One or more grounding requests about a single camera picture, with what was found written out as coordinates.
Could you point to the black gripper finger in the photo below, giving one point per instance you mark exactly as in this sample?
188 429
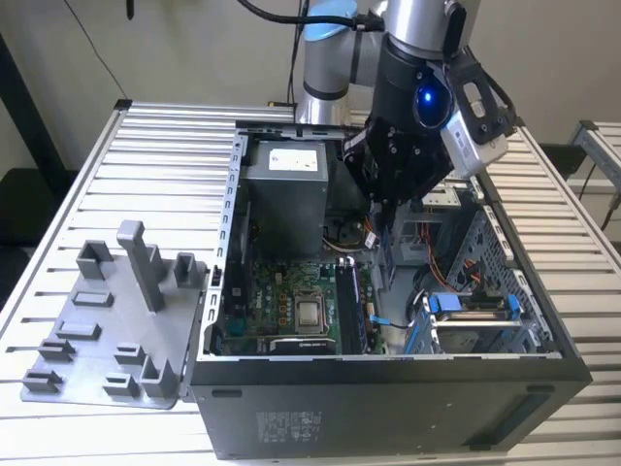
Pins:
432 175
359 160

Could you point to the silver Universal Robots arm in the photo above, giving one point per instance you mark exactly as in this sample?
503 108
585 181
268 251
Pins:
417 24

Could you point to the grey metal drive cage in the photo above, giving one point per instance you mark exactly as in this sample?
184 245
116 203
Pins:
444 199

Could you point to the grey power supply unit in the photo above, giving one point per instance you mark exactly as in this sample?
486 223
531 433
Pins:
286 213

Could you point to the green motherboard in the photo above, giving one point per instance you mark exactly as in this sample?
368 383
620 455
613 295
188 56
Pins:
310 276

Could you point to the blue disk carrier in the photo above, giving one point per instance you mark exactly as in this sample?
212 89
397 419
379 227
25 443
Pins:
444 305

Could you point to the black box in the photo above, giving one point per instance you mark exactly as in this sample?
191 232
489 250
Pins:
563 160

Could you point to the CPU socket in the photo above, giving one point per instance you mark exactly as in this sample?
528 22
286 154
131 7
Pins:
309 294

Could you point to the black rear case fan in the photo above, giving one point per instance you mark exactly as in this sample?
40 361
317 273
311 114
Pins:
238 242

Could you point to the silver CPU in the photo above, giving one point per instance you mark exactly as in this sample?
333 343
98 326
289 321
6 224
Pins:
310 316

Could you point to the grey hard disk drive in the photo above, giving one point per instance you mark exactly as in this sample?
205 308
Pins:
466 340

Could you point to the adjacent metal slat table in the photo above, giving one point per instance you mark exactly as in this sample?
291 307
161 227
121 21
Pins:
601 145

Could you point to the black graphics card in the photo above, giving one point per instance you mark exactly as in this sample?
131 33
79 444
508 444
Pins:
301 345

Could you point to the black PC case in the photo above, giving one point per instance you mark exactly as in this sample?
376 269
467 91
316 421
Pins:
339 412

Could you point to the short black rod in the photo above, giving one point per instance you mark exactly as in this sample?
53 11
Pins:
129 9

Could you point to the grey plastic parts rack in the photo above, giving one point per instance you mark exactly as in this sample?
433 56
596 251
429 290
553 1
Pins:
111 315

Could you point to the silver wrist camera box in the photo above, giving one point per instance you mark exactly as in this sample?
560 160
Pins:
473 155

